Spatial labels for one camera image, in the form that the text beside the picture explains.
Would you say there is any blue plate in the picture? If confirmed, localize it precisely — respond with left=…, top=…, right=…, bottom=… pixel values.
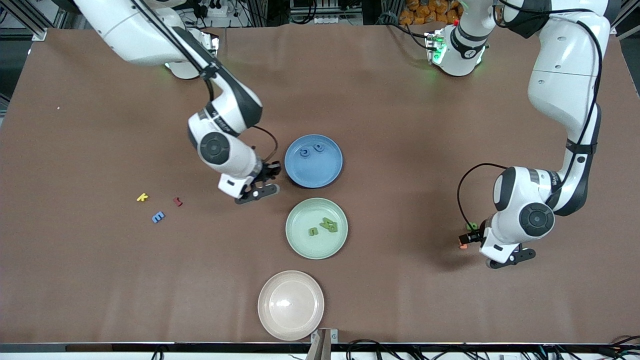
left=284, top=134, right=344, bottom=189

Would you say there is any green plate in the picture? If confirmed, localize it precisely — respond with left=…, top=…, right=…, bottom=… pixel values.
left=285, top=197, right=349, bottom=260

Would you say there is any brown table cover sheet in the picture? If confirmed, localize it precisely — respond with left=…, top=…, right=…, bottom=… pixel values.
left=0, top=22, right=640, bottom=346

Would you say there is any beige plate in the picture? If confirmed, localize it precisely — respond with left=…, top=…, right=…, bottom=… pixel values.
left=257, top=270, right=325, bottom=342

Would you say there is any white power strip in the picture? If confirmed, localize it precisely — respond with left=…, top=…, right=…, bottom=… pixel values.
left=195, top=0, right=228, bottom=18
left=290, top=7, right=363, bottom=26

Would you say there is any orange net bag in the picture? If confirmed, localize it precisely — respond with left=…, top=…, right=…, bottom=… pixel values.
left=400, top=0, right=463, bottom=26

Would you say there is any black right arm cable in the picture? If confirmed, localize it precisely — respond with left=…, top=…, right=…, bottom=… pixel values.
left=132, top=0, right=279, bottom=166

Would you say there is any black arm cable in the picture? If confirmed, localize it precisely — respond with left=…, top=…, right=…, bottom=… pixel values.
left=457, top=0, right=603, bottom=232
left=132, top=0, right=279, bottom=166

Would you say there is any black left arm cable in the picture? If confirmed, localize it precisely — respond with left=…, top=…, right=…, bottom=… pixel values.
left=457, top=0, right=603, bottom=232

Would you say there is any black cable loop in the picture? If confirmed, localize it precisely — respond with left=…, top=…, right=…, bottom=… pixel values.
left=346, top=339, right=401, bottom=360

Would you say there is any aluminium frame post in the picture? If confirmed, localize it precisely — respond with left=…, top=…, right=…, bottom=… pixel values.
left=0, top=0, right=68, bottom=42

